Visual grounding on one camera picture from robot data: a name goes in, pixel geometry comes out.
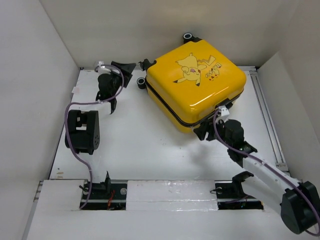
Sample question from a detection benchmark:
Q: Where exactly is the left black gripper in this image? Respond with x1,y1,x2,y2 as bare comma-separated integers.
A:
108,62,136,97

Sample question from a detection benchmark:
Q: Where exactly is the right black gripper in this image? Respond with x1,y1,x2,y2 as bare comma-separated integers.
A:
192,116,232,148

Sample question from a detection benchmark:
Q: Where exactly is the yellow hard-shell suitcase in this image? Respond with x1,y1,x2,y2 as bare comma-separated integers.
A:
137,32,247,133

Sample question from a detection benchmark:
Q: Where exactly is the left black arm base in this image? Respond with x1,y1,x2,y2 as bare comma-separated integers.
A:
79,171,128,211

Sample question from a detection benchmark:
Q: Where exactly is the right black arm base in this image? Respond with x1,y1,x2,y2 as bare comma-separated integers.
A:
210,171,264,210

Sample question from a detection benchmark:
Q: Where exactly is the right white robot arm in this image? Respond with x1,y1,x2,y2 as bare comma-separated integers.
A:
194,119,320,235

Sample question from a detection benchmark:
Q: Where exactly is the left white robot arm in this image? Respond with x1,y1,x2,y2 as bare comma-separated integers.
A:
64,61,137,189

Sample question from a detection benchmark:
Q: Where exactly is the small pink paper scrap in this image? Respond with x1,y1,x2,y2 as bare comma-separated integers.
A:
71,86,80,95

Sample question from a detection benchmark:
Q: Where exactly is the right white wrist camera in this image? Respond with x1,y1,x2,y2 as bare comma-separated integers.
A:
217,105,230,121

